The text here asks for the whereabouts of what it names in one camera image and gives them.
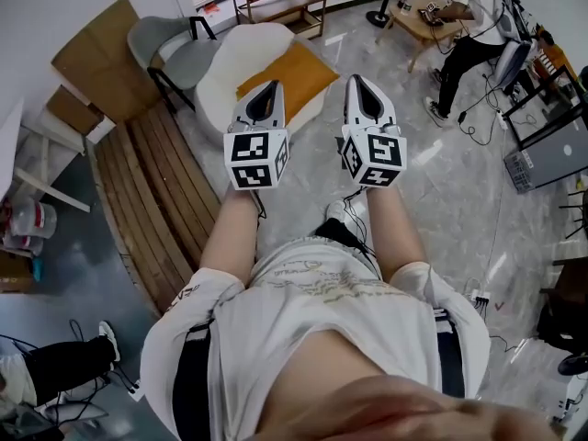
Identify white wooden board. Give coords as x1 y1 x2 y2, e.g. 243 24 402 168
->
13 167 92 214

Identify person's white shirt torso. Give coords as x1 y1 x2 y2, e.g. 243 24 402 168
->
140 236 492 441

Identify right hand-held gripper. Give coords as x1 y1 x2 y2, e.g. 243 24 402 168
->
340 73 408 188

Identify person's black trousers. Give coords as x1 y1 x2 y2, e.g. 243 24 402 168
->
314 217 369 253

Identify stack of wooden planks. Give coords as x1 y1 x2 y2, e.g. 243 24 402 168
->
94 103 225 315

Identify grey chair with black legs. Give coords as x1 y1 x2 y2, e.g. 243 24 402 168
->
127 15 222 115

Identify black office chair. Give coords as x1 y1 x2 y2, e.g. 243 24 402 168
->
536 254 588 377

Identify large brown cardboard sheet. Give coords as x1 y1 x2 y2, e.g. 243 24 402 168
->
50 0 163 124

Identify mustard yellow cushion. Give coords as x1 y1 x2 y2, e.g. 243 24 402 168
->
236 41 341 126

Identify person's white shoe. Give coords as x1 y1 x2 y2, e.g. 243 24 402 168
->
325 199 347 224

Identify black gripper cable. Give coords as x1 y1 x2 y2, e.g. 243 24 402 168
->
342 185 383 280

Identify white upholstered armchair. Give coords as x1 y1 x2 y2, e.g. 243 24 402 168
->
195 21 333 149

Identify black metal frame table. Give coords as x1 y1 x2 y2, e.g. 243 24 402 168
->
502 68 588 152

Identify person's left forearm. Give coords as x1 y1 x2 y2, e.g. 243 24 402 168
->
199 186 268 289

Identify clear plastic water jug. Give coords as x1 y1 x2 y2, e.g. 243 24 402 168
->
7 198 59 253

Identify black floor lamp stand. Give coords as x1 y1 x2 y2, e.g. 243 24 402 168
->
366 0 401 29

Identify light wooden coffee table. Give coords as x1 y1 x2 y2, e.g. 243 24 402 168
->
376 0 475 74

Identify white swivel chair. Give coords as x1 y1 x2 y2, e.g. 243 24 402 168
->
497 38 535 90

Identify black floor cable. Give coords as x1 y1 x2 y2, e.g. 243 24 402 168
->
456 74 507 147

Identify person's right forearm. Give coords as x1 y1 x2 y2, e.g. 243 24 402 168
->
365 184 432 285

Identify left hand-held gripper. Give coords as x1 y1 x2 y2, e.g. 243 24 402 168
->
223 79 291 191

